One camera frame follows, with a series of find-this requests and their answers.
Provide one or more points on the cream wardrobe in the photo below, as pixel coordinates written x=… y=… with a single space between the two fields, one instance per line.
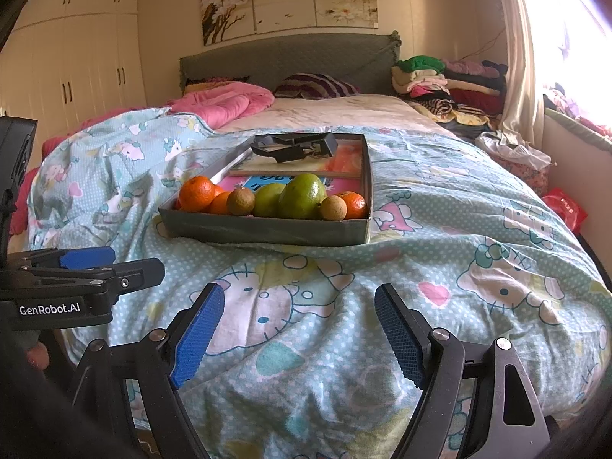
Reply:
x=86 y=57

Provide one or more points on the brown kiwi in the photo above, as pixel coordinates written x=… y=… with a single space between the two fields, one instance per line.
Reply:
x=331 y=208
x=240 y=202

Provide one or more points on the green mango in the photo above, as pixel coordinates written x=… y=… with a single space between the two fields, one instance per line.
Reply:
x=267 y=201
x=301 y=196

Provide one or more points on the grey cardboard box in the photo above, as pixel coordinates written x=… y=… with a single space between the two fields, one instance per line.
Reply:
x=267 y=232

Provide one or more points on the window bench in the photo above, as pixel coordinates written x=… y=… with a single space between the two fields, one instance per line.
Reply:
x=573 y=162

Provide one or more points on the purple floral cloth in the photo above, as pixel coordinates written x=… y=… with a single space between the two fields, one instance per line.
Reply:
x=573 y=105

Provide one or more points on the cream curtain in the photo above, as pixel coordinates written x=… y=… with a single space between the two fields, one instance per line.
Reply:
x=521 y=81

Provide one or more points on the pink quilt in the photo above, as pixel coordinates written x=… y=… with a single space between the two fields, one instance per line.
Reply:
x=229 y=103

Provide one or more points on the black plastic clamp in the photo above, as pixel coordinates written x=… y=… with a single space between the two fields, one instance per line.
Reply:
x=330 y=144

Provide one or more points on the red plastic bag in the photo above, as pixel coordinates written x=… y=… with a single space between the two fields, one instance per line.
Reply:
x=566 y=210

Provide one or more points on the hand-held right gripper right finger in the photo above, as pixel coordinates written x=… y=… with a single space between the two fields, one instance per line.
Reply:
x=397 y=330

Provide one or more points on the striped purple pillow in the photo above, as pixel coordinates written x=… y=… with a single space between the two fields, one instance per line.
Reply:
x=315 y=85

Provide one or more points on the orange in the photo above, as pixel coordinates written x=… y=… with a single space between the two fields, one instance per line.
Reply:
x=354 y=204
x=196 y=193
x=220 y=204

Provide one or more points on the pink book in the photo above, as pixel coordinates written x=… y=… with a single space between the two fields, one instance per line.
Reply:
x=229 y=184

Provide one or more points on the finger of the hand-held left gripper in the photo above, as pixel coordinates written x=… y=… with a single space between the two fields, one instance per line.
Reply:
x=141 y=270
x=83 y=258

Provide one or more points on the grey-green headboard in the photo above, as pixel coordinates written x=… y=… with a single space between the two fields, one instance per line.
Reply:
x=287 y=55

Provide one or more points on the cartoon cat printed blanket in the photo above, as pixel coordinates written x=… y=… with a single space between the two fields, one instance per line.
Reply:
x=430 y=248

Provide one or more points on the pile of folded clothes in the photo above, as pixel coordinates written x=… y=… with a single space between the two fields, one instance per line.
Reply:
x=430 y=76

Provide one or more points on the white cloth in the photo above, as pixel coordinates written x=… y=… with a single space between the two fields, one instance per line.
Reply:
x=511 y=150

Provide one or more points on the person's left hand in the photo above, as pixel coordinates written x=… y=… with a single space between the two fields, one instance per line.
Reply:
x=37 y=357

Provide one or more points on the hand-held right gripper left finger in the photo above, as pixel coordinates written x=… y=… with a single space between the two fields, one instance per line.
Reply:
x=203 y=334

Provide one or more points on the red tomato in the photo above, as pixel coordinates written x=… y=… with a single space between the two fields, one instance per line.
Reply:
x=177 y=203

